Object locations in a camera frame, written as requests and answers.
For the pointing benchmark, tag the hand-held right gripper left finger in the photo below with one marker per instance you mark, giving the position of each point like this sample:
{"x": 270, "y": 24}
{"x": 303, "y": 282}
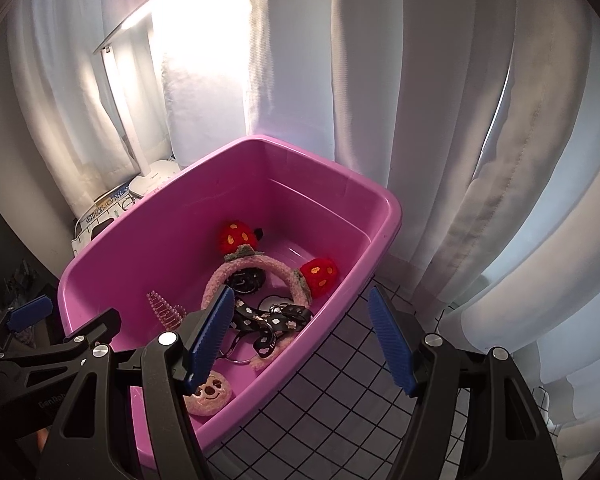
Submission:
{"x": 210, "y": 335}

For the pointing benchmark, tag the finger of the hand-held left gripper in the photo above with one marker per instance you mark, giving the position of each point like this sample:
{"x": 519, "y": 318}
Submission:
{"x": 30, "y": 312}
{"x": 95, "y": 327}

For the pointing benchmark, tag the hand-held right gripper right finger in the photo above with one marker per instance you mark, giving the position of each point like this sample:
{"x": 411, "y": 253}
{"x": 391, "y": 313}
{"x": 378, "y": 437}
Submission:
{"x": 390, "y": 340}

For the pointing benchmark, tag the large plain silver bangle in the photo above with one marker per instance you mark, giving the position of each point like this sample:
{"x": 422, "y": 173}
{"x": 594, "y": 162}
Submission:
{"x": 240, "y": 361}

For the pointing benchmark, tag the black hair accessory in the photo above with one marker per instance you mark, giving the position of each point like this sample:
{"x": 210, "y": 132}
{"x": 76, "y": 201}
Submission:
{"x": 245, "y": 280}

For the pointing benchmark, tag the black oval badge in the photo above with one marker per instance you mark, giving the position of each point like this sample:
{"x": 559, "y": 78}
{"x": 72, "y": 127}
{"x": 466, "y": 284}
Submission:
{"x": 275, "y": 306}

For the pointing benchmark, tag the pink fluffy strawberry headband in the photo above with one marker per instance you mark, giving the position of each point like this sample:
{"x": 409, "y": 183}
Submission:
{"x": 275, "y": 262}

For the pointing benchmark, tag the pink plastic bin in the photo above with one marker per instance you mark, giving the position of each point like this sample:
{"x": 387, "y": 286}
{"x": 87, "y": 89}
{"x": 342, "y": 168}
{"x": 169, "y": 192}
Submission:
{"x": 180, "y": 220}

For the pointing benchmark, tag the white checked cloth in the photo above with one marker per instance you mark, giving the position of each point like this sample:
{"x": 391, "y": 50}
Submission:
{"x": 340, "y": 360}

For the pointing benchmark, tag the white printed box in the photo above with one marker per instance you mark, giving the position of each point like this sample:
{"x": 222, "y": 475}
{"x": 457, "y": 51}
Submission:
{"x": 100, "y": 210}

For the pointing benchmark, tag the white desk lamp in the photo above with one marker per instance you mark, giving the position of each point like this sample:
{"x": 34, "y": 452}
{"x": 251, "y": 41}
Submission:
{"x": 122, "y": 110}

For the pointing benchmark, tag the white curtain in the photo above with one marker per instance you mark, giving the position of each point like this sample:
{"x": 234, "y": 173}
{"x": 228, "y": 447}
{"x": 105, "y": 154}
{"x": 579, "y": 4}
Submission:
{"x": 430, "y": 110}

